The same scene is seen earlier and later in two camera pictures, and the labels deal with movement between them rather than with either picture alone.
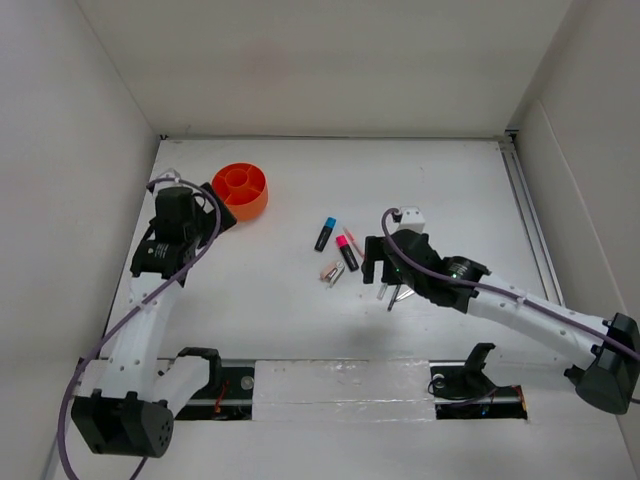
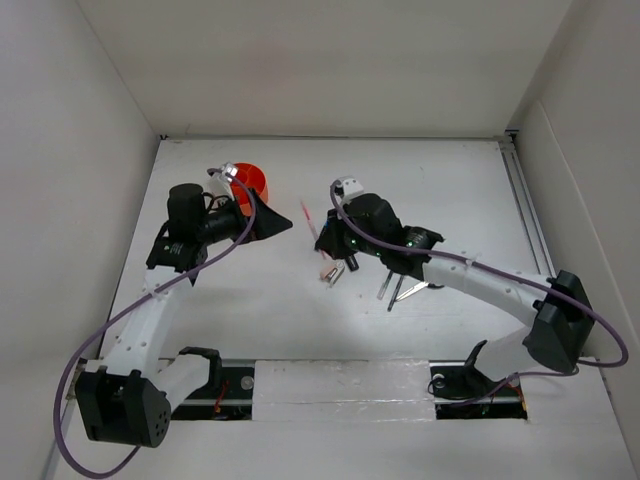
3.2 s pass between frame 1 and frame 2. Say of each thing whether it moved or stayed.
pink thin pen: moved
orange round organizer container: stayed
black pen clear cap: stayed
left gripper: moved
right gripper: moved
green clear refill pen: stayed
